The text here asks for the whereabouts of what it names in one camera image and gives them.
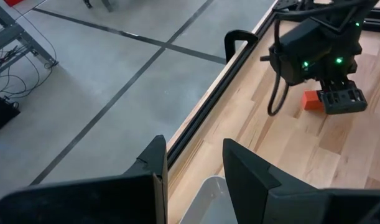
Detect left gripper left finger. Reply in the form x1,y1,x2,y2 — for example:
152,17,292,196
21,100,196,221
0,135,168,224

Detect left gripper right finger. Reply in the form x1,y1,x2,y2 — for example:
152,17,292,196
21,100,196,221
223,139,380,224

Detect red rectangular block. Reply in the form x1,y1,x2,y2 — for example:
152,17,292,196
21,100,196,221
302,90,325,112

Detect black table clamp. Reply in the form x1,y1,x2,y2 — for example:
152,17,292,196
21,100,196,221
224,29,259,63

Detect black case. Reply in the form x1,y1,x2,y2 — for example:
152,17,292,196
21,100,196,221
0,91,22,138

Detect dark chair legs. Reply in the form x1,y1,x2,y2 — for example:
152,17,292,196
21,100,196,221
82,0,114,13

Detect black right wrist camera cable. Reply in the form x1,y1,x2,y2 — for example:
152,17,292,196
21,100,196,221
266,18,290,117

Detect black aluminium table frame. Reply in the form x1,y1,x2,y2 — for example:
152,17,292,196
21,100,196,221
165,0,380,170

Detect tangled black floor cables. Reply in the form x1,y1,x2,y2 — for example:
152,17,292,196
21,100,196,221
0,40,58,100

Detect grey metal table frame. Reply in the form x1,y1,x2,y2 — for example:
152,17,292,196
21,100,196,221
0,0,59,68

